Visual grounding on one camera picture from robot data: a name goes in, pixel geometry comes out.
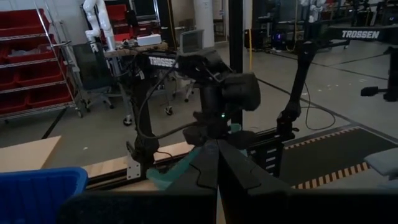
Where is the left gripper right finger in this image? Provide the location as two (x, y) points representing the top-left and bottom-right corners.
(218, 139), (292, 193)

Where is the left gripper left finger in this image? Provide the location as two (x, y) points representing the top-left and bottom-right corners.
(166, 139), (220, 192)

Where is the large blue plastic bin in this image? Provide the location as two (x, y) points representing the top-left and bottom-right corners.
(0, 167), (90, 224)

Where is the black mat with striped edge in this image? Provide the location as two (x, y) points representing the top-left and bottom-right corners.
(279, 125), (398, 190)

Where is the white cardboard box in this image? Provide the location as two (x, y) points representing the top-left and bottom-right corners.
(136, 33), (163, 47)

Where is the cluttered work table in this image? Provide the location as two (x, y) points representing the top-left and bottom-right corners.
(104, 39), (175, 127)

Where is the white column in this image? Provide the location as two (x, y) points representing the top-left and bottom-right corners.
(193, 0), (216, 49)

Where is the dark office chair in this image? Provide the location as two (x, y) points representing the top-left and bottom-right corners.
(71, 41), (115, 110)

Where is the grey cushion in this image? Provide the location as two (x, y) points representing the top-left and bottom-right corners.
(363, 147), (398, 178)

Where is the red storage bin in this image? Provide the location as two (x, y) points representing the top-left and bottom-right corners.
(0, 8), (51, 39)
(2, 34), (60, 65)
(0, 62), (68, 91)
(0, 84), (75, 115)

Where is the light wood desk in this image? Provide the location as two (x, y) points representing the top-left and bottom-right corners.
(0, 135), (62, 174)

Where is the black floor cable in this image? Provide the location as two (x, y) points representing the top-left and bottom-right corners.
(303, 81), (337, 131)

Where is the metal wire shelf rack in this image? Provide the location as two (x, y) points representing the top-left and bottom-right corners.
(0, 0), (85, 122)

